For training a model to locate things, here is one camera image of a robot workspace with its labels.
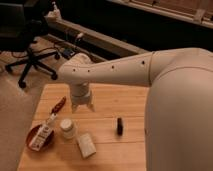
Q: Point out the red bowl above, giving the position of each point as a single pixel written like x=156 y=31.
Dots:
x=32 y=132

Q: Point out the power strip with cables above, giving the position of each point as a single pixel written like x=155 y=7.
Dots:
x=68 y=49

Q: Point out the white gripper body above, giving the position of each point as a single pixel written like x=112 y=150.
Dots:
x=80 y=94

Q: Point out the white spray bottle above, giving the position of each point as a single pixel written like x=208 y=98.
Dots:
x=55 y=13

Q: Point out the red handled tool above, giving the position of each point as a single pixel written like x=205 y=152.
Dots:
x=58 y=106

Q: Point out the white labelled tube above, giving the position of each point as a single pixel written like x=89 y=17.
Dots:
x=43 y=133

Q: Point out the black eraser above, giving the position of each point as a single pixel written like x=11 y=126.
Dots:
x=119 y=126

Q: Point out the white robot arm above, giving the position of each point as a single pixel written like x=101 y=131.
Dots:
x=179 y=108

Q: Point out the black office chair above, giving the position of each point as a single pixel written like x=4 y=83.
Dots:
x=21 y=21

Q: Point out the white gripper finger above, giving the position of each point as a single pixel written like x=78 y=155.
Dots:
x=74 y=108
x=91 y=107

